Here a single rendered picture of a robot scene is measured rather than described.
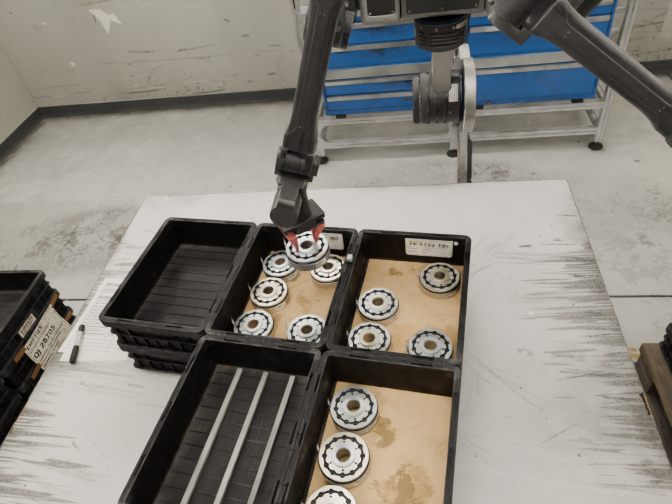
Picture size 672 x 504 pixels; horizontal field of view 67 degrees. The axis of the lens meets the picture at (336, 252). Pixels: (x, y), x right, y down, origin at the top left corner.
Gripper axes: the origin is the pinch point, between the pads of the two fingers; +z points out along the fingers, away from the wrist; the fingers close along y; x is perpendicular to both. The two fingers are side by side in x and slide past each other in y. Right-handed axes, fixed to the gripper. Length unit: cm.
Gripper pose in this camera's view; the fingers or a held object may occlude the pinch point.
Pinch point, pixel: (305, 243)
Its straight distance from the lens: 120.7
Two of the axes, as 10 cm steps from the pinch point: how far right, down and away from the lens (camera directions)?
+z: 1.3, 6.9, 7.1
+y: 8.6, -4.4, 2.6
